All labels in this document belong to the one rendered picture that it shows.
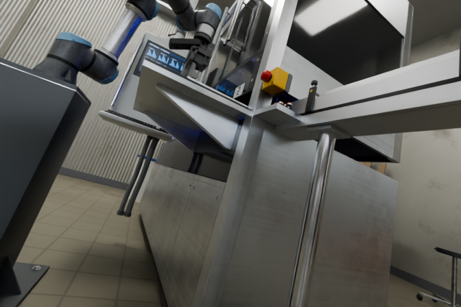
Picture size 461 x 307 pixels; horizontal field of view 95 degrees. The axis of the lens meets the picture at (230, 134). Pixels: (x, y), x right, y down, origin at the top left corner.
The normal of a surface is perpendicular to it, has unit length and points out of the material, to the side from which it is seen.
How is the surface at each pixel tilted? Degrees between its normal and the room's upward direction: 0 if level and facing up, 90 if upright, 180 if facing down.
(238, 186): 90
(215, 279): 90
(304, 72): 90
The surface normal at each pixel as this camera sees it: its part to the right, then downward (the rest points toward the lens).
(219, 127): 0.45, -0.09
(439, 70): -0.85, -0.35
